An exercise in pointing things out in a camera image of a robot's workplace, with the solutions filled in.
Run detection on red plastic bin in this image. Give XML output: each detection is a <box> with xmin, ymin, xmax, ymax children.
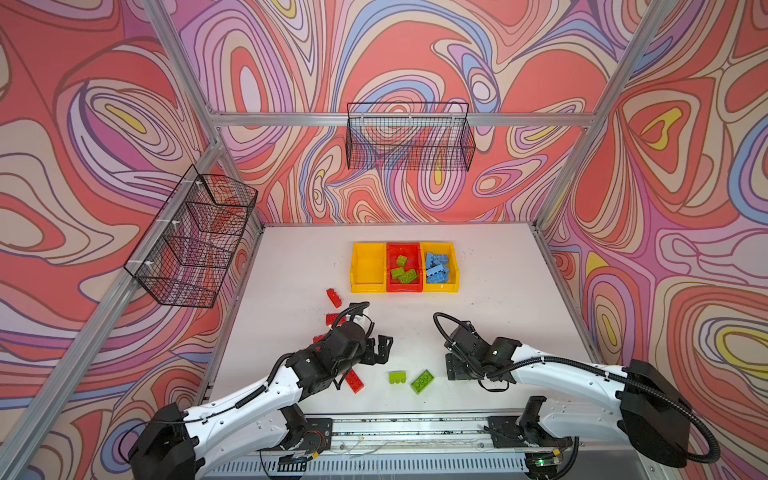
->
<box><xmin>386</xmin><ymin>242</ymin><xmax>423</xmax><ymax>293</ymax></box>

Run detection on black wire basket left wall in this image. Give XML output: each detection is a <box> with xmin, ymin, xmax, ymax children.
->
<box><xmin>123</xmin><ymin>166</ymin><xmax>258</xmax><ymax>309</ymax></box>

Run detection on blue lego brick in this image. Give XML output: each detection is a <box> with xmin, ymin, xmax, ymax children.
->
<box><xmin>426</xmin><ymin>265</ymin><xmax>450</xmax><ymax>277</ymax></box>
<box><xmin>426</xmin><ymin>273</ymin><xmax>450</xmax><ymax>284</ymax></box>
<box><xmin>425</xmin><ymin>252</ymin><xmax>450</xmax><ymax>269</ymax></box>

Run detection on red lego brick far left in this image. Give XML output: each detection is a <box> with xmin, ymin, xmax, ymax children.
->
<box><xmin>326</xmin><ymin>288</ymin><xmax>343</xmax><ymax>309</ymax></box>

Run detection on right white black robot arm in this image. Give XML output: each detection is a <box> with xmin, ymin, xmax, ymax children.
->
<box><xmin>433</xmin><ymin>312</ymin><xmax>721</xmax><ymax>468</ymax></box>

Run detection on aluminium front rail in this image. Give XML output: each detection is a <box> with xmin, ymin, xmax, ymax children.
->
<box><xmin>161</xmin><ymin>410</ymin><xmax>661</xmax><ymax>463</ymax></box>

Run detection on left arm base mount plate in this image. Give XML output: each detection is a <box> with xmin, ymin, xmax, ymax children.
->
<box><xmin>279</xmin><ymin>417</ymin><xmax>333</xmax><ymax>453</ymax></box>

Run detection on black wire basket wall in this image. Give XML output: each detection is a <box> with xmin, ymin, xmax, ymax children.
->
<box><xmin>123</xmin><ymin>166</ymin><xmax>258</xmax><ymax>309</ymax></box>
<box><xmin>345</xmin><ymin>100</ymin><xmax>476</xmax><ymax>172</ymax></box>

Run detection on yellow plastic bin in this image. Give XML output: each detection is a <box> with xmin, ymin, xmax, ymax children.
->
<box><xmin>350</xmin><ymin>242</ymin><xmax>387</xmax><ymax>293</ymax></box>
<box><xmin>419</xmin><ymin>242</ymin><xmax>460</xmax><ymax>293</ymax></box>

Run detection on left yellow plastic bin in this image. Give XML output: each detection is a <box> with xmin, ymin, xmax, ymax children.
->
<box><xmin>350</xmin><ymin>242</ymin><xmax>387</xmax><ymax>293</ymax></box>

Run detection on right yellow plastic bin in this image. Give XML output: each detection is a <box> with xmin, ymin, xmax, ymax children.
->
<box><xmin>419</xmin><ymin>242</ymin><xmax>460</xmax><ymax>293</ymax></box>

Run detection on small green lego front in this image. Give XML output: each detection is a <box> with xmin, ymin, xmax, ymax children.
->
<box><xmin>388</xmin><ymin>371</ymin><xmax>407</xmax><ymax>385</ymax></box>

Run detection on black wire basket back wall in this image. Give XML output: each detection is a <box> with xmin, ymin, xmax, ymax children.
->
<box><xmin>345</xmin><ymin>100</ymin><xmax>476</xmax><ymax>172</ymax></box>

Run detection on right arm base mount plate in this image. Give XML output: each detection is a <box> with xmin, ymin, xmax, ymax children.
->
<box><xmin>483</xmin><ymin>416</ymin><xmax>573</xmax><ymax>449</ymax></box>

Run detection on red lego brick near front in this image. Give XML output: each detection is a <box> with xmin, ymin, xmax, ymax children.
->
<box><xmin>345</xmin><ymin>370</ymin><xmax>364</xmax><ymax>394</ymax></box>

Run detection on red lego brick flat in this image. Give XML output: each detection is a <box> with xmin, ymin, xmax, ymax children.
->
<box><xmin>325</xmin><ymin>313</ymin><xmax>348</xmax><ymax>327</ymax></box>

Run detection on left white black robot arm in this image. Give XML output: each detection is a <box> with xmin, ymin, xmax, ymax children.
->
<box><xmin>127</xmin><ymin>301</ymin><xmax>394</xmax><ymax>479</ymax></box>

